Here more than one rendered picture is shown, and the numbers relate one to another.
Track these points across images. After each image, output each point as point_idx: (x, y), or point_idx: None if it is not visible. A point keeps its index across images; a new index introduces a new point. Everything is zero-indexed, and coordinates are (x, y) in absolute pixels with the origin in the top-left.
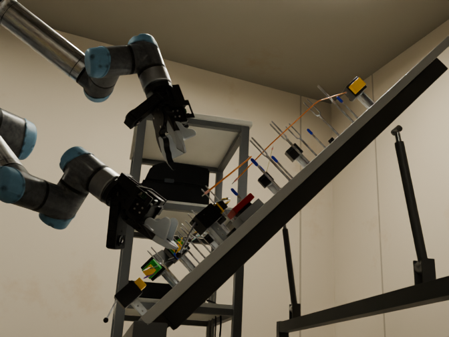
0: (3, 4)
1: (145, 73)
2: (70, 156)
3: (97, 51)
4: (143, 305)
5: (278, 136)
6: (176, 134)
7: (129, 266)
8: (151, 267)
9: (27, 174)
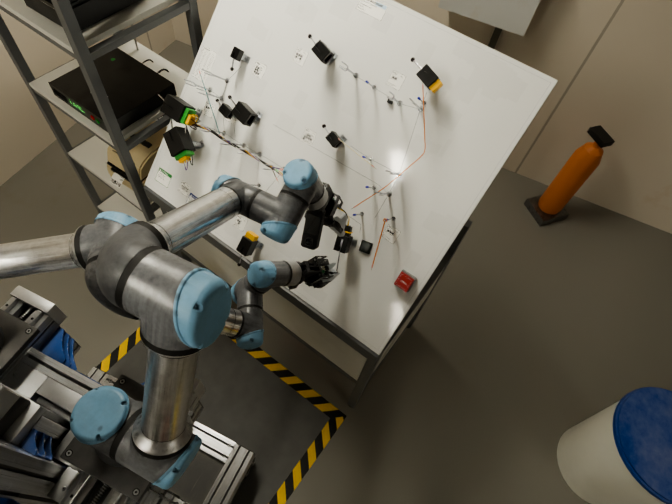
0: None
1: (314, 206)
2: (267, 284)
3: (289, 235)
4: (141, 139)
5: (393, 180)
6: (341, 234)
7: (116, 121)
8: (188, 159)
9: (258, 322)
